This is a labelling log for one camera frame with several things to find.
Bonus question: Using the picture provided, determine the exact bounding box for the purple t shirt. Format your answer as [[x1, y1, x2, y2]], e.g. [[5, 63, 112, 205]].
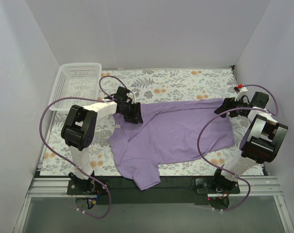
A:
[[109, 99, 235, 190]]

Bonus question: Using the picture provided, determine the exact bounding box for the white plastic mesh basket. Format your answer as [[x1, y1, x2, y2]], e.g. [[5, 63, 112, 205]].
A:
[[49, 63, 102, 103]]

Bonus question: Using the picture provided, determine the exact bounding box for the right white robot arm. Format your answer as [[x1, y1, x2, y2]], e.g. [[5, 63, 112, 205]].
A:
[[211, 92, 288, 193]]

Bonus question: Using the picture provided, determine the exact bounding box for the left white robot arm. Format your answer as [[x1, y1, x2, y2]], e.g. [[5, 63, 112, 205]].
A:
[[61, 86, 143, 194]]

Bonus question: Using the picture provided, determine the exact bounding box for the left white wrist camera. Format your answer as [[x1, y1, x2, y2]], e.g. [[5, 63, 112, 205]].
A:
[[127, 91, 137, 103]]

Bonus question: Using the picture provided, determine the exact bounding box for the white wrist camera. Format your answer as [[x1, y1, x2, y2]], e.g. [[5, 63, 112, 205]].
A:
[[234, 84, 248, 101], [127, 91, 137, 103]]

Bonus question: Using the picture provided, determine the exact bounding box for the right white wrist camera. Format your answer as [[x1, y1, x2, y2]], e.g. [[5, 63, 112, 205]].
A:
[[234, 84, 248, 101]]

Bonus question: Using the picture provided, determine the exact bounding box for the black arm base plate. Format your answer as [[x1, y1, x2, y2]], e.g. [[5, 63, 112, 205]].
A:
[[66, 176, 240, 207]]

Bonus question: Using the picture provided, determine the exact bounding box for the aluminium frame rail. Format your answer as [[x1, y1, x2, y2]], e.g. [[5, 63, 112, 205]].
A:
[[19, 176, 294, 233]]

